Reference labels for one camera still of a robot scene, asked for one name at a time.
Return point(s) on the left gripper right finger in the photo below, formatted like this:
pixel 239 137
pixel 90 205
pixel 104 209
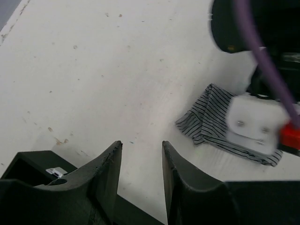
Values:
pixel 192 197

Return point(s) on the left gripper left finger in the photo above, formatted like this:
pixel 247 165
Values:
pixel 85 196

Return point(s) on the grey striped underwear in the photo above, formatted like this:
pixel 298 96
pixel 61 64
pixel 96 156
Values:
pixel 205 122

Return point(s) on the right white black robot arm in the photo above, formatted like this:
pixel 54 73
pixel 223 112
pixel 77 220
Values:
pixel 278 25

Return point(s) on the black open storage case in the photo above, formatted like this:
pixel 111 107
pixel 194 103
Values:
pixel 30 167

